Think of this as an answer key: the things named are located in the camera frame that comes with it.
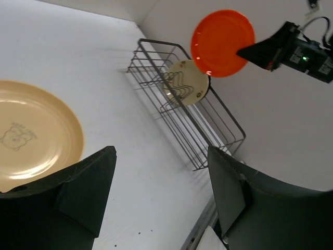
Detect front metal table rail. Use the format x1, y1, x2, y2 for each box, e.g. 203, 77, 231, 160
181, 196, 227, 250

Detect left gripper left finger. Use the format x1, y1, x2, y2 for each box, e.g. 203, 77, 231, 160
1, 146, 117, 249

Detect cream plate red marks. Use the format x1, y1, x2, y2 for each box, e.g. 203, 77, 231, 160
163, 60, 210, 106

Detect orange plate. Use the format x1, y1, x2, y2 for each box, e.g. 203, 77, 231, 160
190, 9, 255, 78

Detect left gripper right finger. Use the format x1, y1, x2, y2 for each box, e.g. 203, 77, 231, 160
208, 146, 332, 249

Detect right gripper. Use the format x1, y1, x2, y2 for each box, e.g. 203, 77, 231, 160
236, 21, 332, 83

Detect grey wire dish rack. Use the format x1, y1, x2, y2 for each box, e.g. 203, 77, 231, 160
126, 38, 246, 171

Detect beige bear plate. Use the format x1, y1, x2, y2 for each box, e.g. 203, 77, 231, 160
1, 80, 84, 193

